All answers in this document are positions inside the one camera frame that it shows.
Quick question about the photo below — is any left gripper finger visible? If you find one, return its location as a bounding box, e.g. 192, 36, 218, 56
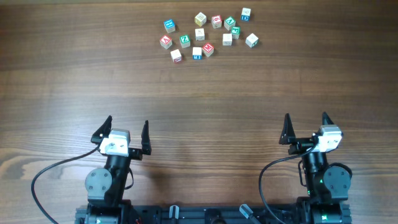
91, 115, 113, 144
141, 120, 152, 155

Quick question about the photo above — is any plain block red side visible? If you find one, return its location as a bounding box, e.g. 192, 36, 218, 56
170, 49, 182, 63

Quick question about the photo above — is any plain block green side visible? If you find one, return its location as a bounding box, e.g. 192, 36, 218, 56
245, 33, 259, 48

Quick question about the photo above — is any red A block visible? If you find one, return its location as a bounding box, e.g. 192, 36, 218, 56
160, 35, 173, 49

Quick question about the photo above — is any green Z block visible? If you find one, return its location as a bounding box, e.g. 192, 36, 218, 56
179, 35, 191, 49

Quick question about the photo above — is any yellow 3 block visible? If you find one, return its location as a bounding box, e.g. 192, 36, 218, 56
223, 33, 233, 46

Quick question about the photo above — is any green E block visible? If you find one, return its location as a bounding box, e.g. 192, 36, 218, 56
231, 26, 241, 39

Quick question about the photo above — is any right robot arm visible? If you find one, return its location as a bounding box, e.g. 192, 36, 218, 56
279, 113, 353, 224

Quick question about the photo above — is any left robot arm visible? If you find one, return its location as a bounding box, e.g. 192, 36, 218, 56
75, 116, 152, 224

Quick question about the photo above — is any plain block blue side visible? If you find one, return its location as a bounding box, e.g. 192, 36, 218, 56
192, 47, 202, 60

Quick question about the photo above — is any red M block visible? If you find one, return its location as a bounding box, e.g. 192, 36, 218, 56
201, 42, 215, 57

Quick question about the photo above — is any blue picture block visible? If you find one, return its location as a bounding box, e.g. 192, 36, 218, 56
164, 19, 176, 33

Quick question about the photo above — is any plain centre block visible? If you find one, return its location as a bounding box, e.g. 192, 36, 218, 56
195, 28, 205, 41

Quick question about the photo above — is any green V block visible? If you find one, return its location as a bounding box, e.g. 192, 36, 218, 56
224, 16, 236, 31

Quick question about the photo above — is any blue C block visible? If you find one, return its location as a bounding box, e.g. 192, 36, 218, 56
241, 7, 251, 21

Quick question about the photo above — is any red 9 block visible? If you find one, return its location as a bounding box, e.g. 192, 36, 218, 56
211, 15, 223, 29

